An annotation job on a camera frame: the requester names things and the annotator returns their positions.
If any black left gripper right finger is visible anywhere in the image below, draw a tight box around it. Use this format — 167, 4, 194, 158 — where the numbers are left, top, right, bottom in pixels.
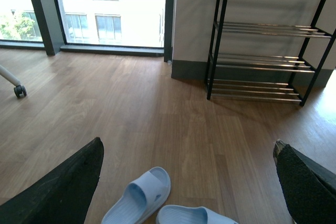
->
273, 140, 335, 223

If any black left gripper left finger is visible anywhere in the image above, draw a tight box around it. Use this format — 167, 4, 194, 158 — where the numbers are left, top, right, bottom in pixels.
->
1, 137, 104, 223

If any black metal shoe rack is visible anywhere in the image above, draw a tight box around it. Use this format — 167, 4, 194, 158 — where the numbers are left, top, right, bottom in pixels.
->
205, 0, 335, 106

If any light blue slipper left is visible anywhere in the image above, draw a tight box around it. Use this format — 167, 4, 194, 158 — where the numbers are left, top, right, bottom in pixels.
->
101, 167, 171, 223

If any light blue slipper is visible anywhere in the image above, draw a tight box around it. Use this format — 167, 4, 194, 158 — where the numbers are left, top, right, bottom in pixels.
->
101, 167, 171, 223
156, 205, 237, 224

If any light blue slipper right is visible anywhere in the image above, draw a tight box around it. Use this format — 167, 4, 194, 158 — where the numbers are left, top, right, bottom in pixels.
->
156, 205, 237, 224

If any white table leg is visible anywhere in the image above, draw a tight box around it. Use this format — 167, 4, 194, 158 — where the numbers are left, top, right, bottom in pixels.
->
0, 65, 21, 86

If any dark window frame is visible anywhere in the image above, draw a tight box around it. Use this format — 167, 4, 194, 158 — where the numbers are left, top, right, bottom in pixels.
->
1, 0, 174, 61

